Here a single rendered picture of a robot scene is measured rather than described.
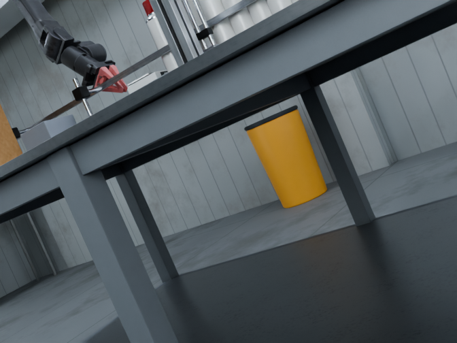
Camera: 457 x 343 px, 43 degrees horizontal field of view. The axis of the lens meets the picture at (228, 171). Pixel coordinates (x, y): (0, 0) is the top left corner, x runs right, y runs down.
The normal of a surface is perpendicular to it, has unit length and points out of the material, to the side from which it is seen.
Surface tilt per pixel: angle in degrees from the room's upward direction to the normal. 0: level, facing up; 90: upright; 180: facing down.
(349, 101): 90
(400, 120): 90
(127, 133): 90
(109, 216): 90
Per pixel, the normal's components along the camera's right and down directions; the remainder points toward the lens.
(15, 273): 0.74, -0.29
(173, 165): -0.54, 0.28
